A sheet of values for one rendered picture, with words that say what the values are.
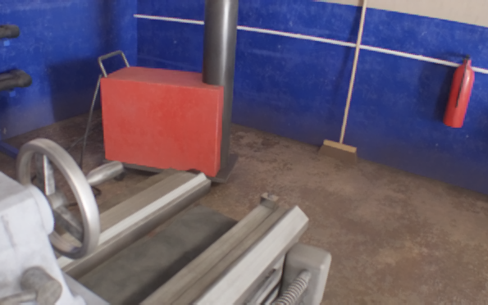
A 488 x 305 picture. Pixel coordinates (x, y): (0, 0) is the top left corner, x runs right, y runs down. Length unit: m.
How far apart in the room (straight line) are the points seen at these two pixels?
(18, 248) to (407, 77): 3.27
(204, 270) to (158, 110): 1.91
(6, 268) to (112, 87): 2.32
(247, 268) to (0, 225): 0.57
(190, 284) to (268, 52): 3.23
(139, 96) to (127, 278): 1.84
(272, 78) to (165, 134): 1.53
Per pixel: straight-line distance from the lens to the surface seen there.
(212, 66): 2.66
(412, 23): 3.50
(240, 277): 0.93
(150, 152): 2.89
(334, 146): 3.70
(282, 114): 3.99
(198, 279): 0.93
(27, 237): 0.63
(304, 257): 1.14
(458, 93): 3.31
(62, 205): 0.72
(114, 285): 1.09
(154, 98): 2.74
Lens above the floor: 1.46
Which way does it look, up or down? 24 degrees down
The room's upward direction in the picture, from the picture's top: 4 degrees clockwise
